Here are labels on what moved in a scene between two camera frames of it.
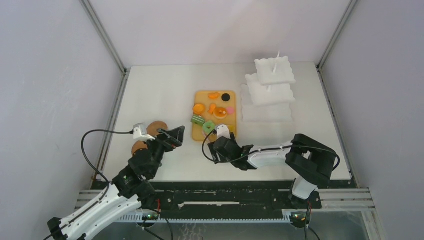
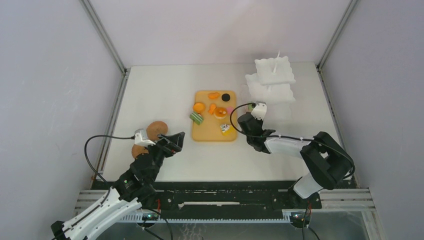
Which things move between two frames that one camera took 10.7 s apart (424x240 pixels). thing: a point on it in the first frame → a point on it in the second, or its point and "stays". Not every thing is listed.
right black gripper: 214,153 → 260,122
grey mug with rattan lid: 138,145 stays
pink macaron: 230,110 stays
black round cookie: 225,97 stays
